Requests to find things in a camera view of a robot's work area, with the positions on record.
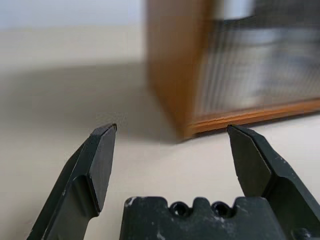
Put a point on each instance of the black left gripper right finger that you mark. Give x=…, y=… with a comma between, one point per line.
x=275, y=185

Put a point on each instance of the ribbed clear sliding door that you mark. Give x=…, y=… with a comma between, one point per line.
x=262, y=82

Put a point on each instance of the brown wooden cabinet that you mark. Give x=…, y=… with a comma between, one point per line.
x=170, y=75

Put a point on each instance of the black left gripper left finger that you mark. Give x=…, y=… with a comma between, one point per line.
x=85, y=185

